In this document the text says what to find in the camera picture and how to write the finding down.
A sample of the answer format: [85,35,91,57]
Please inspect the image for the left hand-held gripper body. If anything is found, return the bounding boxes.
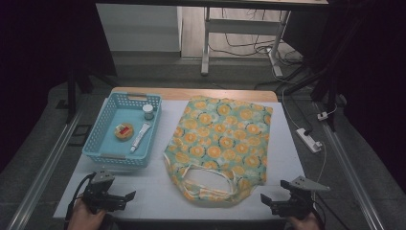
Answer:
[82,170,128,215]

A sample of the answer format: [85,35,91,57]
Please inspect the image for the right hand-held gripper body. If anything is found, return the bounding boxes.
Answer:
[269,175,331,221]

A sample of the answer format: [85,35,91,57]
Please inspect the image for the white tube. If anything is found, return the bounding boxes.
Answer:
[129,122,153,153]

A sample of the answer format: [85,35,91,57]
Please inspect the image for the orange round snack packet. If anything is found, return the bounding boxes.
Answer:
[114,123,135,142]

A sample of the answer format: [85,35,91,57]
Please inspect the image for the light blue plastic basket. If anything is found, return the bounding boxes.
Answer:
[81,91,163,169]

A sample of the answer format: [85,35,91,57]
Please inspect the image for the orange flower print tote bag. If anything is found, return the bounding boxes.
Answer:
[163,95,275,207]

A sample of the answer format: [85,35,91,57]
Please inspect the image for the small jar white lid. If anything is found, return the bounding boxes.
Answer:
[142,103,155,122]

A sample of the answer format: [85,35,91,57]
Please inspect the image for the person's right hand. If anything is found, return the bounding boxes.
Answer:
[288,212,322,230]

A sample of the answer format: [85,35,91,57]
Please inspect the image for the person's left hand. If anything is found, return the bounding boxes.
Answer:
[66,199,107,230]

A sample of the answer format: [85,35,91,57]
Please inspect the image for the white table mat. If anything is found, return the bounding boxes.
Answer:
[53,99,320,221]

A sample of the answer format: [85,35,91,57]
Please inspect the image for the white power strip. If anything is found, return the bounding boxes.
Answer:
[295,127,324,154]

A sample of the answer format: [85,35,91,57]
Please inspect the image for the black stand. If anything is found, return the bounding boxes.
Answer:
[64,60,119,125]
[277,47,343,133]

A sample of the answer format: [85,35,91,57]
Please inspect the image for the grey cabinet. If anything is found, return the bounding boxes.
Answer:
[95,3,184,54]

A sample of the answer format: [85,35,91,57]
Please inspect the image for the right hand-held gripper black cable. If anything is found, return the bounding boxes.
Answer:
[310,191,328,230]

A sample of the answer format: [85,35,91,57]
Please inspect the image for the hand-held gripper black cable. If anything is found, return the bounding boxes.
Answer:
[310,191,328,230]
[64,172,97,222]

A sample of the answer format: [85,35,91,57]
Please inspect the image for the left hand-held gripper black cable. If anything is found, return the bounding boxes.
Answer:
[64,172,97,222]

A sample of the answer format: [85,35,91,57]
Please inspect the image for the white power strip cable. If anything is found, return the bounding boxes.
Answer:
[312,142,328,202]

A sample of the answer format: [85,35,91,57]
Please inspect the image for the metal floor rail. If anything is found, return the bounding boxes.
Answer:
[314,102,386,230]
[6,106,84,230]

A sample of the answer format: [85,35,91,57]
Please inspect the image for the black floor frame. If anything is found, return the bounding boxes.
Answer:
[68,124,93,148]

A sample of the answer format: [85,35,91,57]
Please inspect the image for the black floor cables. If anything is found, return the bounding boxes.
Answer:
[209,8,305,66]

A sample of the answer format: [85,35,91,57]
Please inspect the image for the white desk frame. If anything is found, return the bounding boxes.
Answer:
[200,6,292,78]

